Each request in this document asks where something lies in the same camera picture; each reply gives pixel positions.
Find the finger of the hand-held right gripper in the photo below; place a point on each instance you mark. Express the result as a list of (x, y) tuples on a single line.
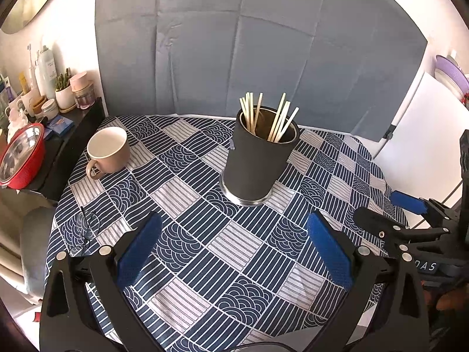
[(373, 222), (406, 200)]

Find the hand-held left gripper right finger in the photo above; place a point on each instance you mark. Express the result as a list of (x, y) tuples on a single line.
[(329, 249)]

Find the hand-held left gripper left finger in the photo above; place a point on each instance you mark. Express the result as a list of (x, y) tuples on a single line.
[(141, 249)]

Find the black metal chopstick holder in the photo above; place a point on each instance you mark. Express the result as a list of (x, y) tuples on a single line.
[(252, 165)]

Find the pile of wooden chopsticks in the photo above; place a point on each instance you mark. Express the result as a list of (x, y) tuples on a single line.
[(251, 115)]

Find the person's right hand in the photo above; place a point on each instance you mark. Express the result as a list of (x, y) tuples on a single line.
[(449, 300)]

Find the eyeglasses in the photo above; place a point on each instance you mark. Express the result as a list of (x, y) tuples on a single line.
[(85, 225)]

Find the white foam board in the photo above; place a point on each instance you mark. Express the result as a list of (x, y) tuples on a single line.
[(421, 135)]

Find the black board clip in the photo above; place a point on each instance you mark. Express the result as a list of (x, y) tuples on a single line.
[(389, 132)]

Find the blue white patterned tablecloth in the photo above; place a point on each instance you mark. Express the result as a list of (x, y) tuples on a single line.
[(205, 209)]

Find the beige ceramic mug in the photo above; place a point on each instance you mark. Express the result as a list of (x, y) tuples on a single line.
[(113, 157)]

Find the grey chair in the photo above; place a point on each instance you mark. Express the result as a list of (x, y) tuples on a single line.
[(34, 249)]

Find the black side shelf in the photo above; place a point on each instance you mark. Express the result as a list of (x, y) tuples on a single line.
[(73, 143)]

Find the beige curtain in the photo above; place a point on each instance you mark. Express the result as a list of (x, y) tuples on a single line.
[(9, 234)]

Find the purple plates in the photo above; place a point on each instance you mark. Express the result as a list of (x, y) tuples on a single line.
[(452, 75)]

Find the red steel-lined bowl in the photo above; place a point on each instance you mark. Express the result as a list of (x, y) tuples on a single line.
[(25, 176)]

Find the blue box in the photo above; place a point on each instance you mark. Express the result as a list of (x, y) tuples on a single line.
[(60, 124)]

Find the pink lid glass jar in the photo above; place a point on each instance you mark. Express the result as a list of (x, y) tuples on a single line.
[(83, 95)]

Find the small white container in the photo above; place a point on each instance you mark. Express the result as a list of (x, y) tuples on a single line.
[(50, 108)]

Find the potted succulent white pot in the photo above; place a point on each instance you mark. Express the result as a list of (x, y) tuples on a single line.
[(64, 97)]

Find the white printed mug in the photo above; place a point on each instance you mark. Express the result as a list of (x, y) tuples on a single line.
[(27, 102)]

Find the pale spray bottle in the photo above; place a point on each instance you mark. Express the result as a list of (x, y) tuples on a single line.
[(47, 73)]

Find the yellow bottle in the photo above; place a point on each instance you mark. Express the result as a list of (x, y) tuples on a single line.
[(24, 81)]

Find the white electric toothbrush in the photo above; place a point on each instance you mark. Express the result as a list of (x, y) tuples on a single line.
[(32, 69)]

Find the grey-blue backdrop cloth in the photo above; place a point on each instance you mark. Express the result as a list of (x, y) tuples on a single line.
[(256, 44)]

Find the oval wall mirror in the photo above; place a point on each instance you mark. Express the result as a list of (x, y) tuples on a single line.
[(33, 3)]

